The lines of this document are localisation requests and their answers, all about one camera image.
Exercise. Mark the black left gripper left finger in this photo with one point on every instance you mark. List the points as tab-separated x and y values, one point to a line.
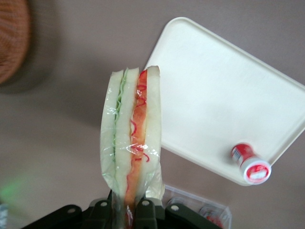
101	214

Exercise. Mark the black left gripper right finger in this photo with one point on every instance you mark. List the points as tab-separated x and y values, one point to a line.
145	214

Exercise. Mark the triangle sandwich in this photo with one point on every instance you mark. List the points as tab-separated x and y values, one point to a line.
133	133

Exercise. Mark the beige plastic tray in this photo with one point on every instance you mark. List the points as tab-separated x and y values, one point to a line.
219	95

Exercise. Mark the round brown wicker basket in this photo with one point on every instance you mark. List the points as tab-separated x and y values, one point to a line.
12	40

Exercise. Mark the clear acrylic bottle rack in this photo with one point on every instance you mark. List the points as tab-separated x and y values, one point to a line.
190	198

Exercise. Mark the red cola bottle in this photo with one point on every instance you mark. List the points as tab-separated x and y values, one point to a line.
212	214

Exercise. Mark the small red yogurt cup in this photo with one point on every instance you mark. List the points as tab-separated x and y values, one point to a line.
250	164

